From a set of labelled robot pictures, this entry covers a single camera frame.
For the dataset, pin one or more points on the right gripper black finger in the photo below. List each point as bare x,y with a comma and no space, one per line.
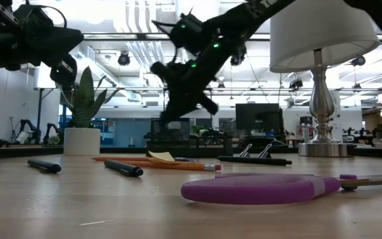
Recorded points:
184,106
171,106

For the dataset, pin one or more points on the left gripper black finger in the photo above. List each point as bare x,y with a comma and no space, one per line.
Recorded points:
58,58
61,38

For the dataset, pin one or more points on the black mesh desk organizer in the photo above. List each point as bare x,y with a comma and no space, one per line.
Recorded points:
171,132

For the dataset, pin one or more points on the yellow sticky note pad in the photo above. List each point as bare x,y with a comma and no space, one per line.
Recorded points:
161,156

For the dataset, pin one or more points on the orange pencil red eraser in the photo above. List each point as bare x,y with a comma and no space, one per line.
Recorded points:
177,166

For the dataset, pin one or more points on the black binder clip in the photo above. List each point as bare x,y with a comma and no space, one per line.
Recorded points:
245,150
264,151

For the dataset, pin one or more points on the black pen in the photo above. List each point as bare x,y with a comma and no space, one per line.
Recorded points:
254,161
124,168
45,166

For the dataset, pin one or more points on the background black robot arm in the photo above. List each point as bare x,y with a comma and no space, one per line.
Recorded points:
28,127
50,131

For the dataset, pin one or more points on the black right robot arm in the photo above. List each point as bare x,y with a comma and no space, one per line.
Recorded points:
244,20

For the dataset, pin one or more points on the black ceiling spotlight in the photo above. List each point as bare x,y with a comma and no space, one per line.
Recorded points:
296,83
124,59
237,60
358,60

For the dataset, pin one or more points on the large black monitor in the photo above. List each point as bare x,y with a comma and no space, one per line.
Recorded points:
257,116

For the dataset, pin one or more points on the snake plant in white pot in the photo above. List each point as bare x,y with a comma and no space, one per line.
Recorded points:
81,141

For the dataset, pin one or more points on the clear bottle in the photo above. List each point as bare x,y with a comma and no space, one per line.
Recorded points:
305,132

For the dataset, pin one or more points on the white shade silver table lamp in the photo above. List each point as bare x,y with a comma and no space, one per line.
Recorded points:
320,33

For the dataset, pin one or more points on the black table back rail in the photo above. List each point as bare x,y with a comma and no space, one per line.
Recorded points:
18,151

